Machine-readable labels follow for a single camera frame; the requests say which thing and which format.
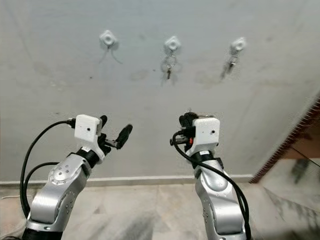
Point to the red tiled doorway pillar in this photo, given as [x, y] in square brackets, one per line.
[287, 138]

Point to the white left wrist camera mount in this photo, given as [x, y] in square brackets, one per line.
[87, 130]

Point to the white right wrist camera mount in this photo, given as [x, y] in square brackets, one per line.
[209, 132]

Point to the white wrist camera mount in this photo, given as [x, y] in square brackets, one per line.
[87, 130]
[209, 132]

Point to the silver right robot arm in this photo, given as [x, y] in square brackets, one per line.
[220, 200]

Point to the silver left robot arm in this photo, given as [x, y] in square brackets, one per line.
[62, 192]

